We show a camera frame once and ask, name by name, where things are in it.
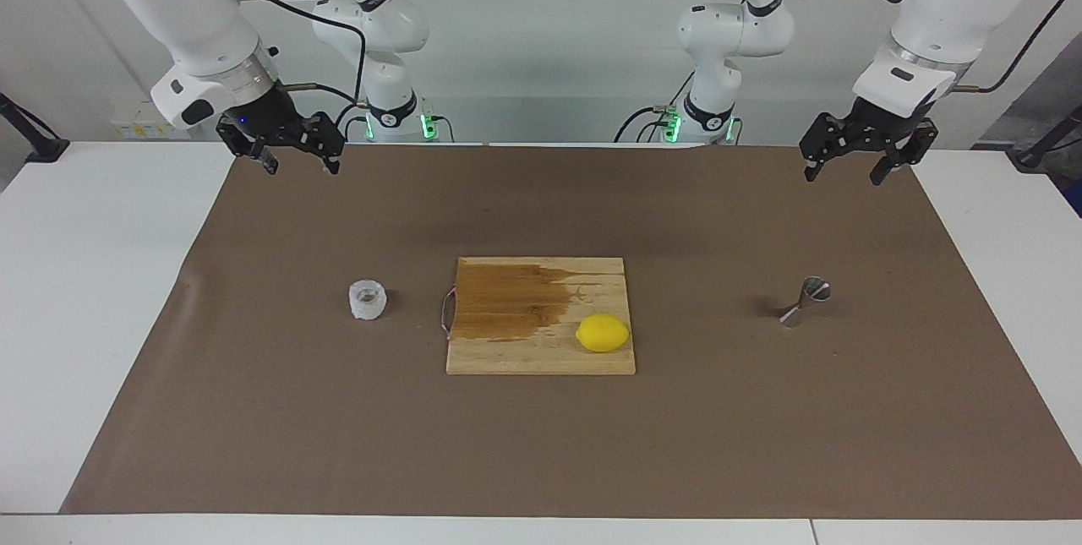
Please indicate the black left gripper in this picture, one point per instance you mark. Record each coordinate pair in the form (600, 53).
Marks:
(879, 127)

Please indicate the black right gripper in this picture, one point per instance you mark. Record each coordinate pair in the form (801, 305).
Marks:
(270, 118)

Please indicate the steel double jigger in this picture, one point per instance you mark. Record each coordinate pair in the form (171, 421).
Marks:
(816, 290)

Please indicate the clear plastic cup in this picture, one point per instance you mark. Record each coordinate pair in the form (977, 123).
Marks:
(368, 302)

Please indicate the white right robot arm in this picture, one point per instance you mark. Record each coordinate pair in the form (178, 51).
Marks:
(194, 13)

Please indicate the black clamp stand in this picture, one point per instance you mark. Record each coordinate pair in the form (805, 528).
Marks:
(1031, 158)
(46, 148)

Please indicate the dark blue object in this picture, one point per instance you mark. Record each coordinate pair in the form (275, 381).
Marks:
(1076, 198)

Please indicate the wooden cutting board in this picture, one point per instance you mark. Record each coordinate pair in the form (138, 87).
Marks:
(507, 355)

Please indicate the brown table mat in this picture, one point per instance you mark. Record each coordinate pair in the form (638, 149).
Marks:
(718, 427)

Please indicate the yellow lemon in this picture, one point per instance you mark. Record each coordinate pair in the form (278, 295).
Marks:
(602, 334)

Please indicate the white wall power strip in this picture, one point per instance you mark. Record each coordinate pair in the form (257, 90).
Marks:
(135, 128)

